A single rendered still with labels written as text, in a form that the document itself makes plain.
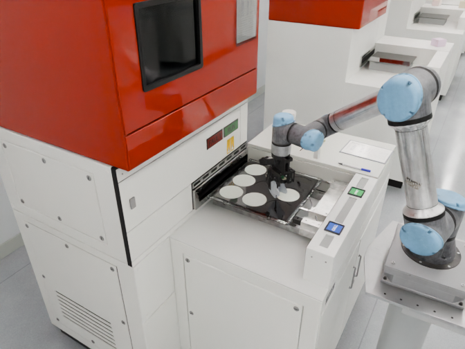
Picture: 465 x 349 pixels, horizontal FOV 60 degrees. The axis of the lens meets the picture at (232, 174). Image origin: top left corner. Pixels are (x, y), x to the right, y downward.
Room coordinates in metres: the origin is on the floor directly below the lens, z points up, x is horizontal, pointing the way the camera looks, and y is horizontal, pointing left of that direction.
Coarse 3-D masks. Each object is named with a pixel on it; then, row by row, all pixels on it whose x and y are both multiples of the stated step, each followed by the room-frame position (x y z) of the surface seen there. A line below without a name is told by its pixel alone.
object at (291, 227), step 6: (216, 204) 1.44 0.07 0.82; (222, 204) 1.42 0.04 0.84; (234, 210) 1.39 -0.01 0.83; (240, 210) 1.37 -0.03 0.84; (252, 216) 1.34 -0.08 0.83; (258, 216) 1.33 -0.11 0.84; (270, 222) 1.30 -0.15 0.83; (276, 222) 1.29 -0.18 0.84; (282, 228) 1.27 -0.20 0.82; (288, 228) 1.26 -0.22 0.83; (294, 228) 1.25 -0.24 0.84
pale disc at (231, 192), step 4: (224, 188) 1.45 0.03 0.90; (228, 188) 1.45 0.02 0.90; (232, 188) 1.45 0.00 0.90; (236, 188) 1.45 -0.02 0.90; (240, 188) 1.45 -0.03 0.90; (220, 192) 1.42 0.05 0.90; (224, 192) 1.42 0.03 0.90; (228, 192) 1.42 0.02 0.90; (232, 192) 1.42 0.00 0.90; (236, 192) 1.42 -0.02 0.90; (240, 192) 1.42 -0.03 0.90; (224, 196) 1.39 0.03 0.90; (228, 196) 1.39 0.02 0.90; (232, 196) 1.39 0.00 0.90; (236, 196) 1.39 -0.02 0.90
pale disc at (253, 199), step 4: (244, 196) 1.39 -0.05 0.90; (248, 196) 1.39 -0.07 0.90; (252, 196) 1.39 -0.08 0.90; (256, 196) 1.39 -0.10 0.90; (260, 196) 1.39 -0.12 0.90; (264, 196) 1.39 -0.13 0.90; (244, 200) 1.36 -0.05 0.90; (248, 200) 1.36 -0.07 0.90; (252, 200) 1.36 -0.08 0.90; (256, 200) 1.36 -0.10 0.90; (260, 200) 1.36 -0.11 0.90; (264, 200) 1.36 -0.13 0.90; (248, 204) 1.33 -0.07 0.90; (252, 204) 1.33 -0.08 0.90; (256, 204) 1.33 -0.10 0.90; (260, 204) 1.33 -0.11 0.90
